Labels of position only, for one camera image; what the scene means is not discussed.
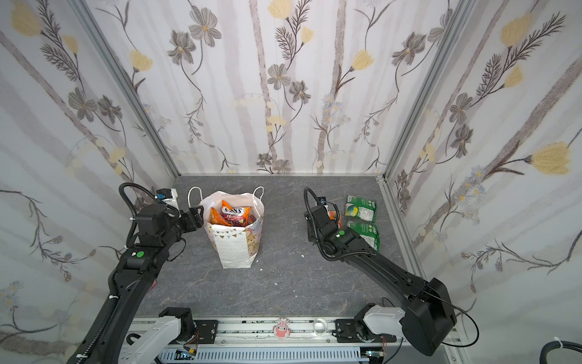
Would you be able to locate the orange green Fox's candy bag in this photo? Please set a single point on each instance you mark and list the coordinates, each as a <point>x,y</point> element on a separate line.
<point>237,216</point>

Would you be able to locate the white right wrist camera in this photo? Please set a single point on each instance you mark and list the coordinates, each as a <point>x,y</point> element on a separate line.
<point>323,202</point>

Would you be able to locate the aluminium front rail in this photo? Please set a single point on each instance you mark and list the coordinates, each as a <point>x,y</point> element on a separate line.
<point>292,331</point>

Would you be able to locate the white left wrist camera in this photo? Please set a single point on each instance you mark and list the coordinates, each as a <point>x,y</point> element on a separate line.
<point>168,196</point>

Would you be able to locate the orange snack packet back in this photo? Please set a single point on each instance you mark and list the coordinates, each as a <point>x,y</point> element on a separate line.
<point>336,216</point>

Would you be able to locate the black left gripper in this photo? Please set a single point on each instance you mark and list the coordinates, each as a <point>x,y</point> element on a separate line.
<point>192,219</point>

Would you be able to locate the green snack packet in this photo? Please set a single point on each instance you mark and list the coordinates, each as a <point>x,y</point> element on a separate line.
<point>361,208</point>
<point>368,232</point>

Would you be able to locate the white cartoon paper bag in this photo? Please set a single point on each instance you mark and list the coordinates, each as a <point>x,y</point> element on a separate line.
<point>237,247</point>

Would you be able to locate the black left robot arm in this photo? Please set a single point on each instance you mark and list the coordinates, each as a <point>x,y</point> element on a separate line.
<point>155,227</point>

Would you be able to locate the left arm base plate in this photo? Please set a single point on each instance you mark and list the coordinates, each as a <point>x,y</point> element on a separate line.
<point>197,332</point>

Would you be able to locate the green snack packet lower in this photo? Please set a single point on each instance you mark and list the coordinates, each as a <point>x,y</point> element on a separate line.
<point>368,232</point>

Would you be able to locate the green snack packet upper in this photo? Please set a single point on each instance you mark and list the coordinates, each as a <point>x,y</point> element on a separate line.
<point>361,208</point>

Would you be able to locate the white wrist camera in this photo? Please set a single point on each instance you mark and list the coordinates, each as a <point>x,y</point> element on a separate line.
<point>168,196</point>
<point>323,202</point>

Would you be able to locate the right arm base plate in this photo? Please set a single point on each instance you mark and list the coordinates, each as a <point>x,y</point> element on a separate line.
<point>348,331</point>

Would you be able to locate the orange red snack packet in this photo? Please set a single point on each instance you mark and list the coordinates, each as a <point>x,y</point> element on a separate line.
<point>217,218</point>

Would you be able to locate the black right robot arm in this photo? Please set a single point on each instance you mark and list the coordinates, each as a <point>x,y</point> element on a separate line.
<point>423,314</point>

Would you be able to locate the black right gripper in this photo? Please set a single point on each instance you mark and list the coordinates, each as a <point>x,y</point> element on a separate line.
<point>316,218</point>

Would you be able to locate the white slotted cable duct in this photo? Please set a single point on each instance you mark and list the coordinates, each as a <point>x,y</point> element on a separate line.
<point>266,355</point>

